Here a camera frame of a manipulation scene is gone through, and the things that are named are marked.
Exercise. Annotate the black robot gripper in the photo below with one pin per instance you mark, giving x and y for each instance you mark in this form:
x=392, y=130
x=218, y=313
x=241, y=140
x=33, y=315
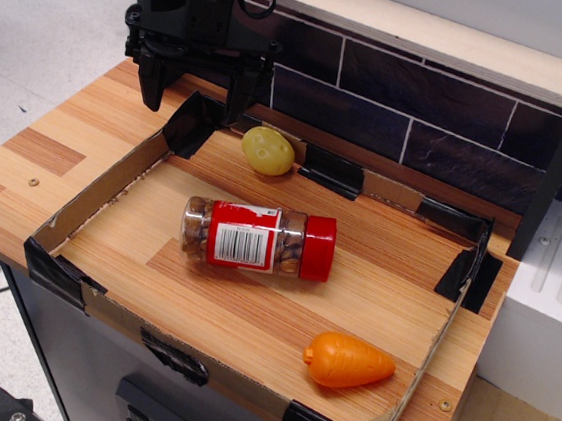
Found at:
x=202, y=33

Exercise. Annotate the red-capped spice bottle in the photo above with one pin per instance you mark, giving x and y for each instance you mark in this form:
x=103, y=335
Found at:
x=267, y=240

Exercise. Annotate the cardboard fence with black tape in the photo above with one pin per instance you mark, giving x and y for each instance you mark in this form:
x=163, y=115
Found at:
x=123, y=320

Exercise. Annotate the yellow plastic toy potato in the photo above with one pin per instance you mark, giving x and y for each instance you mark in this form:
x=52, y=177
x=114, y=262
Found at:
x=267, y=151

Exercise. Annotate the dark brick-pattern shelf unit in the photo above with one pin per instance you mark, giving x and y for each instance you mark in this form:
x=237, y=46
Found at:
x=440, y=101

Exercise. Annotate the orange plastic toy carrot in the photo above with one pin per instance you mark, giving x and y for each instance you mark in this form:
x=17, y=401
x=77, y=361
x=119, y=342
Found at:
x=338, y=361

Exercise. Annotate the white grooved cabinet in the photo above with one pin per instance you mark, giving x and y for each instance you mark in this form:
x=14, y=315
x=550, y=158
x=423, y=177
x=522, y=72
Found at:
x=523, y=353

